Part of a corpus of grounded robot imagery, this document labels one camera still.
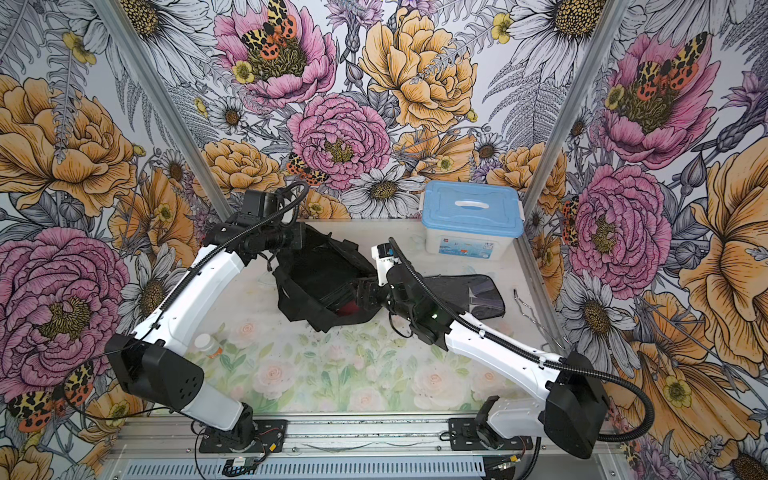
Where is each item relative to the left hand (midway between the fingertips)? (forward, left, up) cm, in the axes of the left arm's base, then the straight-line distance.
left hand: (303, 242), depth 81 cm
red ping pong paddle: (-13, -12, -12) cm, 22 cm away
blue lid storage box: (+17, -49, -9) cm, 53 cm away
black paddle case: (-2, -50, -24) cm, 55 cm away
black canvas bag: (-5, -3, -10) cm, 11 cm away
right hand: (-13, -14, -3) cm, 20 cm away
